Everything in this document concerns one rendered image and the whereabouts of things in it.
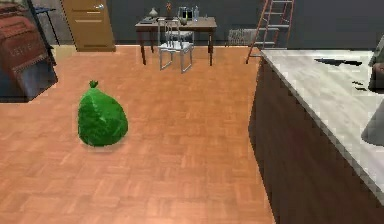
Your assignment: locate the black knife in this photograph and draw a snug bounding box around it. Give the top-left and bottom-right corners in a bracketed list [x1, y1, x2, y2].
[314, 57, 363, 67]

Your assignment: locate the grey slatted crate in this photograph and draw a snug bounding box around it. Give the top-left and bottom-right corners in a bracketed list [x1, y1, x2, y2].
[227, 28, 264, 47]

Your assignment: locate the green tied garbage bag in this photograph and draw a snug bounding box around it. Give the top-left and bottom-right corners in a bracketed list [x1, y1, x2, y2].
[77, 79, 129, 148]

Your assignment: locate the red brown armchair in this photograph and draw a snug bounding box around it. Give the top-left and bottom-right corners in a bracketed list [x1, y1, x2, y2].
[0, 3, 59, 103]

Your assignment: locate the dark counter with marble top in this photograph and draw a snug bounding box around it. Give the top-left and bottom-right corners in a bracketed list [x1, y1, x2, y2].
[248, 49, 384, 224]

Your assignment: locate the tan wooden door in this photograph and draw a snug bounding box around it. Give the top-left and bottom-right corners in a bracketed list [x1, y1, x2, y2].
[60, 0, 117, 53]

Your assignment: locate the brown wooden table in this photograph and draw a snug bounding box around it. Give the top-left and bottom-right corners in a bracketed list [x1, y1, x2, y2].
[134, 16, 218, 67]

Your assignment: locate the dark grey appliance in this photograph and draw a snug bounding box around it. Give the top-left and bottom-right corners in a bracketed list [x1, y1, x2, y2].
[367, 33, 384, 94]

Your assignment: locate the white metal chair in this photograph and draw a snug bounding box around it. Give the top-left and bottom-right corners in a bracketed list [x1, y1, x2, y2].
[157, 18, 195, 75]

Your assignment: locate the black framed box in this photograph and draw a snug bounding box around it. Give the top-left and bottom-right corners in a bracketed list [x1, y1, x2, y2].
[177, 6, 194, 22]

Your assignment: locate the red wooden ladder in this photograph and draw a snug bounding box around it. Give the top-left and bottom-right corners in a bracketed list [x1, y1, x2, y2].
[245, 0, 296, 65]

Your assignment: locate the grey cone shape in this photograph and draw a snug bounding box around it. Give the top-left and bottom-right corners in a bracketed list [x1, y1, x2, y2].
[361, 99, 384, 147]

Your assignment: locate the black thin stand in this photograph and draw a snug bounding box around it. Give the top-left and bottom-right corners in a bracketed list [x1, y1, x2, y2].
[33, 6, 61, 46]

